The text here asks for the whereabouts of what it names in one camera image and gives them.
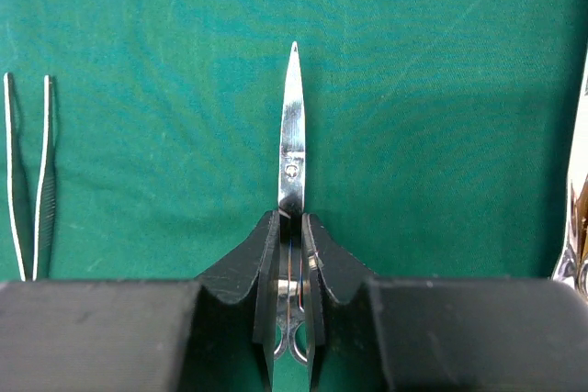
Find steel surgical scissors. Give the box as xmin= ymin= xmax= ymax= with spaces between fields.
xmin=274 ymin=42 xmax=307 ymax=365

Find dark green surgical cloth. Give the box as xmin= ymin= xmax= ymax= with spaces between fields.
xmin=1 ymin=0 xmax=587 ymax=280

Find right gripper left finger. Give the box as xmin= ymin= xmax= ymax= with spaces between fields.
xmin=1 ymin=211 xmax=279 ymax=391

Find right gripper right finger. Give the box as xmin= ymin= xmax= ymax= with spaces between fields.
xmin=302 ymin=215 xmax=587 ymax=391

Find stainless steel instrument tray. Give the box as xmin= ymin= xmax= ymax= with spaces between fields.
xmin=551 ymin=61 xmax=588 ymax=300

